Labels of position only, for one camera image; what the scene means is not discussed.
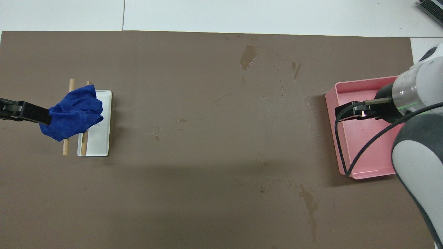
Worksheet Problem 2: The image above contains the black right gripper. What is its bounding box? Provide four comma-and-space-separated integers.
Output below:
335, 82, 406, 124

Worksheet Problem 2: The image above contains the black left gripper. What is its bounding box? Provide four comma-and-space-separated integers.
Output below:
0, 98, 52, 126

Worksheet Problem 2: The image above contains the blue cloth towel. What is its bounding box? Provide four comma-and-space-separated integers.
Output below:
39, 85, 104, 141

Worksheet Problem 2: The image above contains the water puddle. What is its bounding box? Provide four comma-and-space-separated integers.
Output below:
240, 45, 257, 70

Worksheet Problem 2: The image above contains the pink plastic bin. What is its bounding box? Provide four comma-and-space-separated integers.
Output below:
325, 76, 405, 179

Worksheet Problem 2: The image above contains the thick wooden stick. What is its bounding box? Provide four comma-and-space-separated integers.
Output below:
62, 79, 75, 156

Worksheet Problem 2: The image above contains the thin wooden stick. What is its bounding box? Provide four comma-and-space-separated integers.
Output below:
81, 81, 92, 156

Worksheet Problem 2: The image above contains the white rectangular tray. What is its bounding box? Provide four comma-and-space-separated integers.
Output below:
77, 90, 112, 157

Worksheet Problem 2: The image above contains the grey striped device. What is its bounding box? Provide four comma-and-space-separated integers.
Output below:
417, 0, 443, 22

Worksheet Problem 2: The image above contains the brown table mat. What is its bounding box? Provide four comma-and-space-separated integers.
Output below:
0, 30, 435, 249

